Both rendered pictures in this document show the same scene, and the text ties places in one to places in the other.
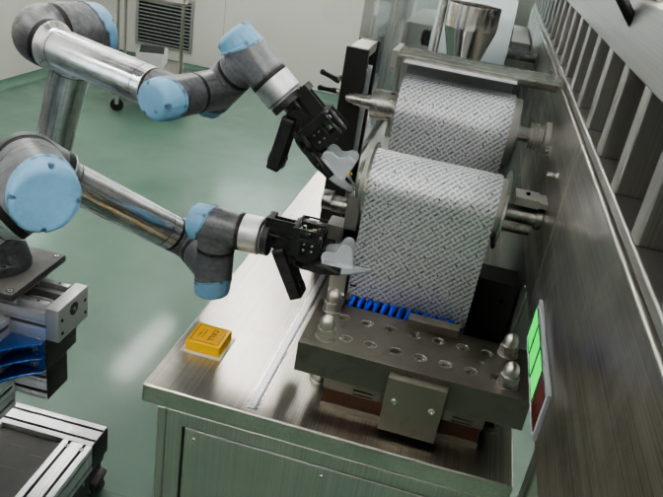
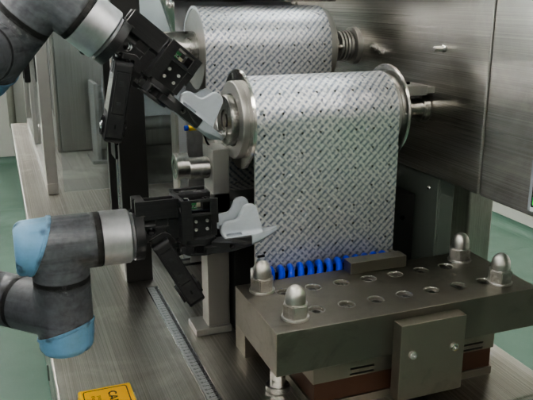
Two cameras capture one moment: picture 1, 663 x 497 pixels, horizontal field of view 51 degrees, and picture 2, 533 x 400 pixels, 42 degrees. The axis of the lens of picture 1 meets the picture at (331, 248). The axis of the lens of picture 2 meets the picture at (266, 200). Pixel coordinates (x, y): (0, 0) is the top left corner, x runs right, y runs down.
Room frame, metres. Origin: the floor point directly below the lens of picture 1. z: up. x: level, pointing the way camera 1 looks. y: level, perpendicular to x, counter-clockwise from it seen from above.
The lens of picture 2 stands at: (0.34, 0.42, 1.43)
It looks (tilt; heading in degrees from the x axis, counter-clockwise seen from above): 16 degrees down; 330
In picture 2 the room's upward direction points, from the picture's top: straight up
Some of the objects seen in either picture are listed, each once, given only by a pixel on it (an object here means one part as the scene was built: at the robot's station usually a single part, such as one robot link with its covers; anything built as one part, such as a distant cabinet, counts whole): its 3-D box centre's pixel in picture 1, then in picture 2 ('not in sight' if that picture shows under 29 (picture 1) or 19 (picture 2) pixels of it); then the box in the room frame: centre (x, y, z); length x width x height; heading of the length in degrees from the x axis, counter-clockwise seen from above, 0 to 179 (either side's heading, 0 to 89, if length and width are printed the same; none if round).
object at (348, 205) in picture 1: (336, 258); (206, 240); (1.29, -0.01, 1.05); 0.06 x 0.05 x 0.31; 81
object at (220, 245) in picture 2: (319, 264); (220, 241); (1.17, 0.02, 1.09); 0.09 x 0.05 x 0.02; 80
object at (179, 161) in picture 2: (328, 199); (180, 166); (1.29, 0.02, 1.18); 0.04 x 0.02 x 0.04; 171
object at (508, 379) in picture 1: (510, 373); (500, 267); (0.97, -0.33, 1.05); 0.04 x 0.04 x 0.04
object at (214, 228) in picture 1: (216, 227); (58, 245); (1.23, 0.23, 1.11); 0.11 x 0.08 x 0.09; 81
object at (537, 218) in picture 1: (522, 214); (405, 109); (1.20, -0.34, 1.25); 0.07 x 0.04 x 0.04; 81
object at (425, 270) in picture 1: (413, 272); (327, 210); (1.17, -0.16, 1.11); 0.23 x 0.01 x 0.18; 81
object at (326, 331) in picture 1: (327, 325); (295, 301); (1.02, -0.01, 1.05); 0.04 x 0.04 x 0.04
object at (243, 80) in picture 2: (370, 180); (239, 119); (1.25, -0.05, 1.25); 0.15 x 0.01 x 0.15; 171
